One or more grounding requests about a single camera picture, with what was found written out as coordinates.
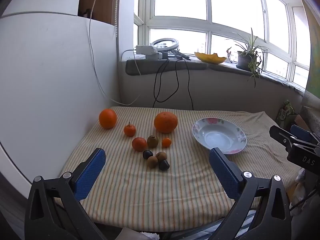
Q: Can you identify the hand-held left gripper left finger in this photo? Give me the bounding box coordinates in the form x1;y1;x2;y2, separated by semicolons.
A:
24;148;108;240

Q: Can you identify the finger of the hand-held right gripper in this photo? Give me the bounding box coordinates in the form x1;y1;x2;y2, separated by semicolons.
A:
269;125;297;147
290;124;320;154

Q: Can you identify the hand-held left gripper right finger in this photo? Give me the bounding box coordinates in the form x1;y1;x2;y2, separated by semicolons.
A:
209;147;292;240

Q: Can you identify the white floral plate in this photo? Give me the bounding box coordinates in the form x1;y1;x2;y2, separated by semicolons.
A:
192;117;247;155

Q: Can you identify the mandarin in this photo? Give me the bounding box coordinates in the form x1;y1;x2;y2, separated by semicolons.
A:
132;137;147;152

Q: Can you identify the smooth round orange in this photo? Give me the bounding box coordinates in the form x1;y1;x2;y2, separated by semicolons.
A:
99;108;118;130

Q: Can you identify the large green-brown kiwi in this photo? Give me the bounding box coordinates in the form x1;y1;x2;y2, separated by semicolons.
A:
147;135;159;148

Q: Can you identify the large rough orange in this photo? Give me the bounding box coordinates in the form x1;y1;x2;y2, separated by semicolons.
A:
154;112;178;134

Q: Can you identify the green snack bag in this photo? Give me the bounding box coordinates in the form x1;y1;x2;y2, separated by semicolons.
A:
276;101;296;128

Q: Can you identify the striped cloth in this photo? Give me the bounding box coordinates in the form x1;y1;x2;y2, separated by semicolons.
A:
60;106;302;232

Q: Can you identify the tangerine with stem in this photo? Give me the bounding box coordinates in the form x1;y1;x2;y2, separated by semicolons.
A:
124;122;136;137

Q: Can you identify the potted spider plant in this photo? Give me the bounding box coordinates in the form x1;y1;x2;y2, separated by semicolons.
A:
226;27;270;88

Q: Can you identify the white panel board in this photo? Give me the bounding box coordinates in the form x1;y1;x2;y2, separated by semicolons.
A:
0;12;120;202

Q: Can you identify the yellow fruit peel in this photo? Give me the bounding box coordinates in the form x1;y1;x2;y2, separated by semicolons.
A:
194;52;227;64

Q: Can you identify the grey windowsill mat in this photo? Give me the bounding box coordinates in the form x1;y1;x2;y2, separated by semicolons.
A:
125;58;208;76

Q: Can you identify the white power adapter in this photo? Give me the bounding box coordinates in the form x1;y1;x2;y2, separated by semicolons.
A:
145;52;168;60

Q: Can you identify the white power strip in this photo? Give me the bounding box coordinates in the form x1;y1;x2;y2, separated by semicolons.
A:
136;45;157;55

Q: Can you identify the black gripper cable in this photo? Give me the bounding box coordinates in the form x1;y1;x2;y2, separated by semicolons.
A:
289;189;317;210

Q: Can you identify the long white cable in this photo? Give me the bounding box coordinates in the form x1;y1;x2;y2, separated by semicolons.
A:
88;0;141;106

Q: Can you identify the short white cable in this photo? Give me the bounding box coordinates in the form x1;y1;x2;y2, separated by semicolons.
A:
120;49;142;76

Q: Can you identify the white window frame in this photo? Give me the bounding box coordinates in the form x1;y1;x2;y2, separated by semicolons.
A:
133;0;312;89

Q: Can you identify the white ring light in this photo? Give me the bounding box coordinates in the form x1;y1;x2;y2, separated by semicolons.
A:
149;38;181;56

